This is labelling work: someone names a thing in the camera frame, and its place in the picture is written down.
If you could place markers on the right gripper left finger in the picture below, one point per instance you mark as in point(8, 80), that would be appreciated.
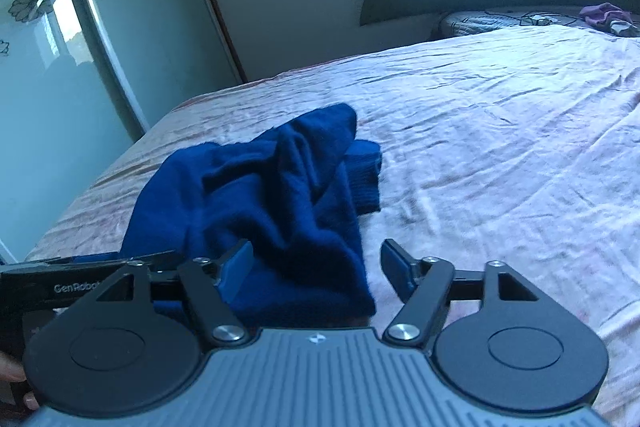
point(139, 338)

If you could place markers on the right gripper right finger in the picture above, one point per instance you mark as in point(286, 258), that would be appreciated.
point(492, 336)

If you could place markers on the blue knit sweater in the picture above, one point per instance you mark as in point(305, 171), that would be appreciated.
point(296, 193)

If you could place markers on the person's left hand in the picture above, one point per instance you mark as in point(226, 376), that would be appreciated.
point(12, 372)

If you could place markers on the pink wrinkled bed sheet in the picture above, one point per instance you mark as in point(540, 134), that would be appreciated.
point(519, 145)

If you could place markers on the glass sliding wardrobe door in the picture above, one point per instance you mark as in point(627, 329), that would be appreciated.
point(82, 81)

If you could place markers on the patterned pillow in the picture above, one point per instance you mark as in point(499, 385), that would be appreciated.
point(464, 23)

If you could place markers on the purple small garment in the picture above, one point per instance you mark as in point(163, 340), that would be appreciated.
point(610, 18)

